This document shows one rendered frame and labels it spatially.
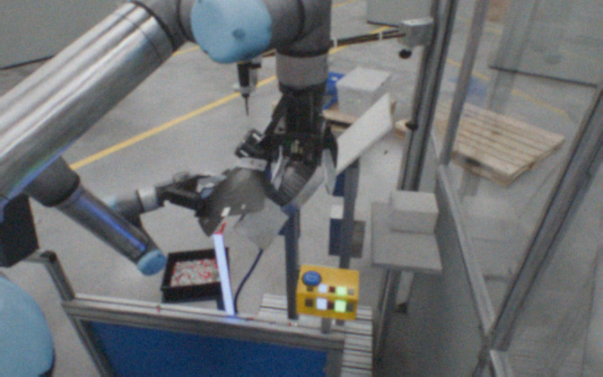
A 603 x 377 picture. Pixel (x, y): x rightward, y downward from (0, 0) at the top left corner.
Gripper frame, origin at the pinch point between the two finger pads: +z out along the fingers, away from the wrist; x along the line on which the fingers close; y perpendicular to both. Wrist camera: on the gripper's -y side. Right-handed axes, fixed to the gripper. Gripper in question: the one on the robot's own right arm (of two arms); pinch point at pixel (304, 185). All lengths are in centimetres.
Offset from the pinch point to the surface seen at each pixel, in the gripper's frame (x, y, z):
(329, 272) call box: 4.6, -17.5, 40.8
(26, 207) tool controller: -82, -19, 29
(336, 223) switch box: 4, -68, 67
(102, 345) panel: -74, -14, 87
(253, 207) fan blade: -18.4, -27.2, 28.7
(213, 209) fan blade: -31, -28, 31
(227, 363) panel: -28, -14, 87
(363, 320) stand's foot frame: 22, -79, 142
